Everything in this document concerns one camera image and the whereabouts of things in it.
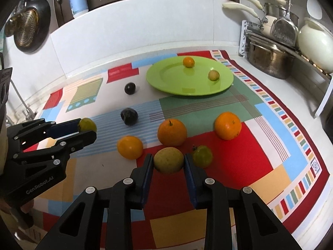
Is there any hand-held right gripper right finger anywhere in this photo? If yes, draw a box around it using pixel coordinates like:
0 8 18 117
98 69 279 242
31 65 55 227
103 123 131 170
184 154 294 250

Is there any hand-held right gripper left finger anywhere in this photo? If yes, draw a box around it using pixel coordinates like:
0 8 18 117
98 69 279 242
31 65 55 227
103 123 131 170
34 154 154 250

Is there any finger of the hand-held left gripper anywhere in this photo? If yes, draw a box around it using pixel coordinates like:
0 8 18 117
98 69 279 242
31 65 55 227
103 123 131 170
13 131 97 166
6 118 82 151

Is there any green round fruit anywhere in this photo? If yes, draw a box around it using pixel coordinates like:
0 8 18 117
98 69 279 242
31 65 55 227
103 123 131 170
79 118 97 133

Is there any green fruit with stem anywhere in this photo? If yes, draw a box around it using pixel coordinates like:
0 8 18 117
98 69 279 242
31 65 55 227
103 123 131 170
192 145 213 169

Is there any large yellow-green fruit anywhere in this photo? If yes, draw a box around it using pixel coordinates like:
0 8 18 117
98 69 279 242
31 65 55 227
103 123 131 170
153 147 185 174

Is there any large orange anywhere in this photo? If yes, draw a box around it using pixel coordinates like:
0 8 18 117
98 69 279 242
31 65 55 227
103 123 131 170
214 112 242 140
158 119 188 147
117 135 144 160

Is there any green plate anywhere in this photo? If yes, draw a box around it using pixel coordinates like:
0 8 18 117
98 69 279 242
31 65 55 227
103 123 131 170
146 56 234 97

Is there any person's left forearm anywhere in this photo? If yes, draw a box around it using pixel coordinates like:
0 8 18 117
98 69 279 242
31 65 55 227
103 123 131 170
0 129 8 176

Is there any person's left hand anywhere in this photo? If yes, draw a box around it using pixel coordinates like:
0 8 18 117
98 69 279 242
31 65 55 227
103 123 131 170
20 199 35 214

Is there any metal faucet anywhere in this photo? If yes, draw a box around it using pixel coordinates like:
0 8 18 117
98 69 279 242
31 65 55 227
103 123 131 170
10 82 37 121

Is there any colourful patchwork cloth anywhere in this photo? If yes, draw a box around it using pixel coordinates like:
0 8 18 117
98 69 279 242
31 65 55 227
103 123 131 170
34 50 330 250

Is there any black hanging pan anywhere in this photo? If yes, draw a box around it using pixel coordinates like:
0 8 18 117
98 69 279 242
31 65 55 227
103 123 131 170
13 0 51 54

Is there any brass strainer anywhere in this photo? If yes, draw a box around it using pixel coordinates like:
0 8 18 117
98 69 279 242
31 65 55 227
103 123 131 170
5 8 38 45

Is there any large steel pot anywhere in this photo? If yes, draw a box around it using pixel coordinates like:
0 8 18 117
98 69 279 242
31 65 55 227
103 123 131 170
247 40 296 80

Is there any metal dish rack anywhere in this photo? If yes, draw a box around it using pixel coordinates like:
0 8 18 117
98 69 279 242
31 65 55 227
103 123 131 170
243 30 333 118

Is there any wooden bead trivet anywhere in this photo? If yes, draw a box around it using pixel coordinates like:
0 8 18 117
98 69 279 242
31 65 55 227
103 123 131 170
297 49 333 74

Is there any steel spatula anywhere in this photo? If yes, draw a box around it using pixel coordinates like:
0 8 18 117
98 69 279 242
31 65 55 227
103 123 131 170
271 0 299 48

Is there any cream ceramic bowl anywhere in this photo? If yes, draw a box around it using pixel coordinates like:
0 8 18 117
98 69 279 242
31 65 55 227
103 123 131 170
297 18 333 67

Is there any steel pot with lid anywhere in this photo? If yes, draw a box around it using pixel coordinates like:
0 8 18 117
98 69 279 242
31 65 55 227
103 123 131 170
264 0 299 21

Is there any white rice paddle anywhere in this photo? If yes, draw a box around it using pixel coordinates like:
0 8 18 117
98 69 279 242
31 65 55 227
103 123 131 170
307 0 326 20

